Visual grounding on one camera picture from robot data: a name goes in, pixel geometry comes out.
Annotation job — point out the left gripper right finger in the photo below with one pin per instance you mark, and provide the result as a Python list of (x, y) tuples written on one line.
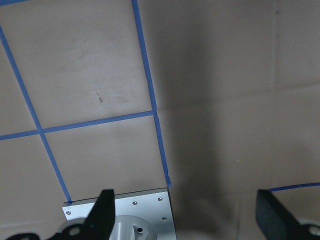
[(277, 223)]

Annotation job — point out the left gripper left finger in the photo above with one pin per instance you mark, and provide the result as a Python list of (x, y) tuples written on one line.
[(99, 223)]

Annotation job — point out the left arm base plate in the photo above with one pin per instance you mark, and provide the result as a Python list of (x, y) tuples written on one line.
[(144, 215)]

